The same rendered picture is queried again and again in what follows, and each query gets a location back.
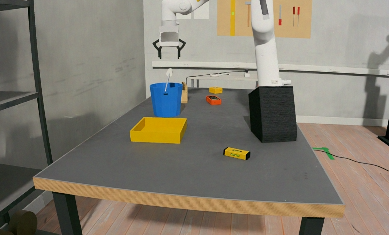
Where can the orange digital multimeter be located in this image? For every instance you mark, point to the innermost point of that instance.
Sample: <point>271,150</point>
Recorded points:
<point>213,100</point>

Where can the yellow pocket level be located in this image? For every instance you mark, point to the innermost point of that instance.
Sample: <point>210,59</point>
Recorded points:
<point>236,153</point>

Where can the wooden crate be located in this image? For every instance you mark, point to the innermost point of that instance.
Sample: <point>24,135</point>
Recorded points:
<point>184,93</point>

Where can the yellow shallow tray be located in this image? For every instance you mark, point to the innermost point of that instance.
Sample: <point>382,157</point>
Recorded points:
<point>159,130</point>

